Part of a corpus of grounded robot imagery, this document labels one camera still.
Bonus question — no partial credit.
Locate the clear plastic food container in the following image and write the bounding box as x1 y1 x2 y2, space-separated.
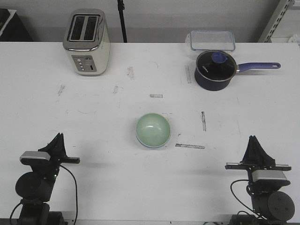
185 30 235 51

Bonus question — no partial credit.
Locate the white slotted shelf rack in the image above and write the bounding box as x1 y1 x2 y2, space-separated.
258 0 300 44

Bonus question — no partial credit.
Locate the dark blue saucepan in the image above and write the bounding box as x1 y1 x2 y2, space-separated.
195 62 281 91

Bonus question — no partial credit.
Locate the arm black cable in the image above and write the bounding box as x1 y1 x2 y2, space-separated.
60 165 78 222
230 179 261 218

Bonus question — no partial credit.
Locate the cream two-slot toaster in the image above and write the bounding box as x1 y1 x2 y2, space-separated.
63 8 111 76

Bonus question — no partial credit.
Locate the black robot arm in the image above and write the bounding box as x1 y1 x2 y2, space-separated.
225 135 295 225
11 133 80 225

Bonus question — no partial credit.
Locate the green bowl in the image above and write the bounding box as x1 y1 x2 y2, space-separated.
135 113 171 146

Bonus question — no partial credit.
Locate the blue bowl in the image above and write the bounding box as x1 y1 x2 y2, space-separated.
137 138 169 149

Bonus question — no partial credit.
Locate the glass pot lid blue knob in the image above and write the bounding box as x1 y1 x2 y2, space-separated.
196 50 237 82

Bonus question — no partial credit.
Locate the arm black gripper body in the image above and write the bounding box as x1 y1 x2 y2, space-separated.
225 163 292 195
30 157 80 180

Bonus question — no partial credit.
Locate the black tripod pole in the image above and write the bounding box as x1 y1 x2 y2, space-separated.
117 0 128 43

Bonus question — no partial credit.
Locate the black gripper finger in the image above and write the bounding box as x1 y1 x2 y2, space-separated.
38 133 60 156
253 135 276 165
241 135 255 164
60 133 68 159

